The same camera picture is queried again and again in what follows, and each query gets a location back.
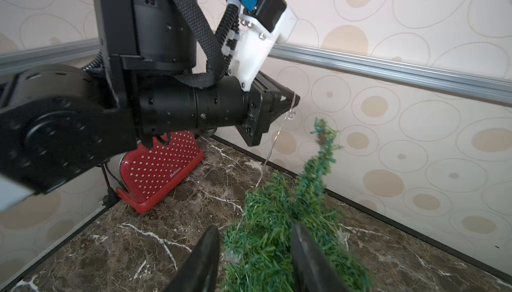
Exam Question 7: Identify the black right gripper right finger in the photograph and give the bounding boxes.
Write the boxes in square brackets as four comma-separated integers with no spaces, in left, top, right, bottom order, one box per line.
[291,223,351,292]

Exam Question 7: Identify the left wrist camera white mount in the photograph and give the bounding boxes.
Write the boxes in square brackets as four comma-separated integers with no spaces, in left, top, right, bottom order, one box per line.
[229,0,298,92]

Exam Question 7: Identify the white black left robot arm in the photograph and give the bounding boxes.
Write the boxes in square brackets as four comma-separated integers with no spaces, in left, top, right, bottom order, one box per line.
[1,0,300,211]

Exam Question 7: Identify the aluminium left wall rail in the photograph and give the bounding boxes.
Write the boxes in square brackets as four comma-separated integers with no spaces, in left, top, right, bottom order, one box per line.
[1,39,101,76]

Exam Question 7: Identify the clear string light with bulbs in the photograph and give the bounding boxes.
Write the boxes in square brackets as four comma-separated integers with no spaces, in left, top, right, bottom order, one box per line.
[255,93,297,188]

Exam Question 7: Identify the red polka dot toaster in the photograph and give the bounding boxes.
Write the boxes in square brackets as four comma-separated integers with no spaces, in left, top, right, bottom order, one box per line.
[107,132,205,213]

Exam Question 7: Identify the black toaster power cord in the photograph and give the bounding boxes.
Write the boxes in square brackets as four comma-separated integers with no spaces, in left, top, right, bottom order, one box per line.
[99,162,125,209]

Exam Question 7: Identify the small green christmas tree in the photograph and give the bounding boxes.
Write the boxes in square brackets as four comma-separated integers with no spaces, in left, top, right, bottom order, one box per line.
[222,119,372,291]

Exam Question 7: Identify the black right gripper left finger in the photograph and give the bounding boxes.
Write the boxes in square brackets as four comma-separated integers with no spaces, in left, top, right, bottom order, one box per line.
[163,225,220,292]

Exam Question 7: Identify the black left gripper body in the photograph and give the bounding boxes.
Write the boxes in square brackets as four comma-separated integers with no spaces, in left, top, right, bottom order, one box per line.
[236,72,300,147]

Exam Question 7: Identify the horizontal aluminium back rail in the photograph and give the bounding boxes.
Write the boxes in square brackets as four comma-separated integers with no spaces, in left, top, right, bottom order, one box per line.
[270,44,511,108]

